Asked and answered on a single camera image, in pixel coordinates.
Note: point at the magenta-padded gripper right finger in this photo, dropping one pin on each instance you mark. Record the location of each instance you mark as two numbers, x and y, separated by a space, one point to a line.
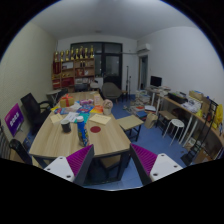
165 166

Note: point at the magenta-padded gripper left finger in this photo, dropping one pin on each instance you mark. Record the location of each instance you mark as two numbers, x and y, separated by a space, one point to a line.
60 167

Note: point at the black mug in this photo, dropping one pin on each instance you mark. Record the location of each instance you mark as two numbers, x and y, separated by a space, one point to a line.
66 126

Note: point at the black chair with armrest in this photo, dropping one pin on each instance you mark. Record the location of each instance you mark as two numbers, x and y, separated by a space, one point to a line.
20 150

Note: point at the white round stool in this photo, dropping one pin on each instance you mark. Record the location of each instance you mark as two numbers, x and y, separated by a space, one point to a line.
175 122

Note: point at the black ladder rack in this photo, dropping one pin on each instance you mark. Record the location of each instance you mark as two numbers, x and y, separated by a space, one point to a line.
200 136

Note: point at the brown paper bag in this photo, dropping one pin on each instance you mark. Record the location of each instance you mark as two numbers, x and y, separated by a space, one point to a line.
151 121

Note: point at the tan book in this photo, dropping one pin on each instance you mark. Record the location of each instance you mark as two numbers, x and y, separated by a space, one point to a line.
56 118

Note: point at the brown wooden stool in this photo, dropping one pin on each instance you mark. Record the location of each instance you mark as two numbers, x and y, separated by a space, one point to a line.
166 115

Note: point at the white printed booklet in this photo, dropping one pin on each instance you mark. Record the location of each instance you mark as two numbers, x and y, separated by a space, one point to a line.
71 116

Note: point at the teal notebook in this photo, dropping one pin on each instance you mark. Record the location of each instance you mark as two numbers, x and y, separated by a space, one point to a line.
85 117

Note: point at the small wooden side table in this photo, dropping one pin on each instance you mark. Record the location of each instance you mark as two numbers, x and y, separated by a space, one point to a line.
129 122

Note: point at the blue printed brochure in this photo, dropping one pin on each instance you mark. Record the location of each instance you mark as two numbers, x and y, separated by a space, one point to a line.
61 110

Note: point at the pile of books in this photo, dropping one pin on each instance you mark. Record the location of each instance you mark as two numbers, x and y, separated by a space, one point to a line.
141 105

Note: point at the black office chair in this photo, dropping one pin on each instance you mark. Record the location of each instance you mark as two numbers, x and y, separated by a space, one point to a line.
31 108

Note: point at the yellow gift box red ribbon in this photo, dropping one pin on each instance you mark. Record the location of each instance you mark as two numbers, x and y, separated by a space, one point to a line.
67 101

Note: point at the purple sign on stand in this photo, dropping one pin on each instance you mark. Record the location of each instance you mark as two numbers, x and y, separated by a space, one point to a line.
14 119

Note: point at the orange book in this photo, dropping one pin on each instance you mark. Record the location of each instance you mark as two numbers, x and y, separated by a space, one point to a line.
96 110

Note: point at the black printer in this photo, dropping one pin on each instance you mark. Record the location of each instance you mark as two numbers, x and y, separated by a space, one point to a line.
176 97

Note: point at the pink box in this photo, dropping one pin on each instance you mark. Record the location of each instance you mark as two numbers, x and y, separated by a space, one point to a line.
86 102

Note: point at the small round white table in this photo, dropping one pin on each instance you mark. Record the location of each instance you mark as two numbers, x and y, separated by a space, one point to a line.
53 92

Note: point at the pink flowers in white pot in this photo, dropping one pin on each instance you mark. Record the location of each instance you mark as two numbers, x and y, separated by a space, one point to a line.
107 107

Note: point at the small cardboard box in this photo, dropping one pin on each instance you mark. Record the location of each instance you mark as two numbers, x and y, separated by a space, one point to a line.
98 100

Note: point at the black computer monitor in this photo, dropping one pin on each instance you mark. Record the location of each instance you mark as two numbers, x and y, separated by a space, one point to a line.
155 81

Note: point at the olive armchair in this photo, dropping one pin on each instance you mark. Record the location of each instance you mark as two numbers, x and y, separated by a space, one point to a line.
111 90

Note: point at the black tripod stand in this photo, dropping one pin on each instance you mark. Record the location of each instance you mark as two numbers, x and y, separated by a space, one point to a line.
127 80

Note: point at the wooden shelf unit with trophies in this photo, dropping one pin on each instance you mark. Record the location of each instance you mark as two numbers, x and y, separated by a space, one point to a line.
71 71

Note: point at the black framed glass door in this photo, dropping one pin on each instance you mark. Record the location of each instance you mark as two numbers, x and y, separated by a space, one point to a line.
111 66

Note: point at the long wooden wall desk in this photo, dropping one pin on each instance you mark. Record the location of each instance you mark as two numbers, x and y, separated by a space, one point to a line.
195 115

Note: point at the white wall air conditioner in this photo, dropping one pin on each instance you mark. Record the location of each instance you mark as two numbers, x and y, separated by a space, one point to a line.
143 48

